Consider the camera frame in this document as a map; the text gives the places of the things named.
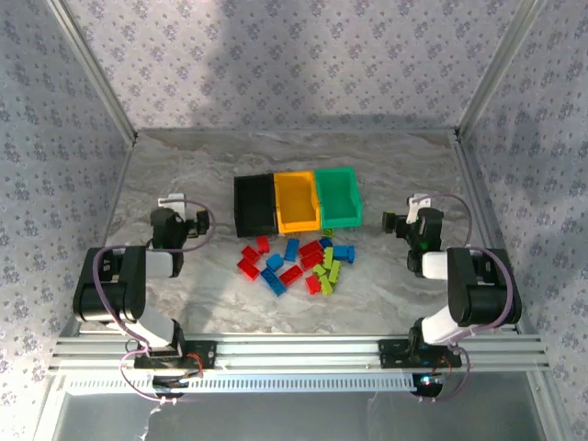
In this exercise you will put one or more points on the aluminium table edge rail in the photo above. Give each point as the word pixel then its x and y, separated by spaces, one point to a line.
pixel 103 229
pixel 484 206

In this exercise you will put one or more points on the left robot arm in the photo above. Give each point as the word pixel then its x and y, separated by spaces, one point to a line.
pixel 110 285

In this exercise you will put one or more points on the blue lego brick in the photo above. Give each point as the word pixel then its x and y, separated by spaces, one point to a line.
pixel 268 276
pixel 291 249
pixel 279 288
pixel 344 253
pixel 274 262
pixel 325 242

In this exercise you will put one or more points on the aluminium mounting rail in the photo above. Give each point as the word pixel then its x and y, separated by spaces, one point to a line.
pixel 298 353

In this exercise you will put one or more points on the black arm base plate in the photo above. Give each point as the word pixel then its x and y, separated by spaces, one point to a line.
pixel 390 353
pixel 206 356

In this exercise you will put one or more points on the red lego brick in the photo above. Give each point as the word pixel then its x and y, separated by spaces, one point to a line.
pixel 290 274
pixel 249 252
pixel 311 248
pixel 313 285
pixel 311 262
pixel 248 268
pixel 263 244

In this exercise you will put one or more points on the aluminium frame post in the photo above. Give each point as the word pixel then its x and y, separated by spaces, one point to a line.
pixel 94 69
pixel 498 69

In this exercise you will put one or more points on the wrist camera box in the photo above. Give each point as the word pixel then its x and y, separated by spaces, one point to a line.
pixel 417 204
pixel 172 202

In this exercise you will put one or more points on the grey metal base panel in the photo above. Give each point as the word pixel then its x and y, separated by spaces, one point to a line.
pixel 298 418

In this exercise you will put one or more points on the black controller board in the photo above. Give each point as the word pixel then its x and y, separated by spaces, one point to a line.
pixel 429 388
pixel 167 382

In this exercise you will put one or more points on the green plastic bin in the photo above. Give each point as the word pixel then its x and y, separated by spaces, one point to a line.
pixel 337 197

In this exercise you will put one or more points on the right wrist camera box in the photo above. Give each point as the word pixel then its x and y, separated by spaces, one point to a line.
pixel 417 204

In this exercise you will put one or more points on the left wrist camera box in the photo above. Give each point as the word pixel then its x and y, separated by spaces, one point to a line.
pixel 172 202

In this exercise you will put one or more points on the yellow plastic bin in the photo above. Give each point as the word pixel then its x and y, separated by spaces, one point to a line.
pixel 296 202

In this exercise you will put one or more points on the black plastic bin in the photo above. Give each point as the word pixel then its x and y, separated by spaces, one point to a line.
pixel 252 206

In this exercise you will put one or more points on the lime green lego brick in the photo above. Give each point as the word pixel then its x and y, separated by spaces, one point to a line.
pixel 334 270
pixel 328 256
pixel 320 271
pixel 327 284
pixel 327 232

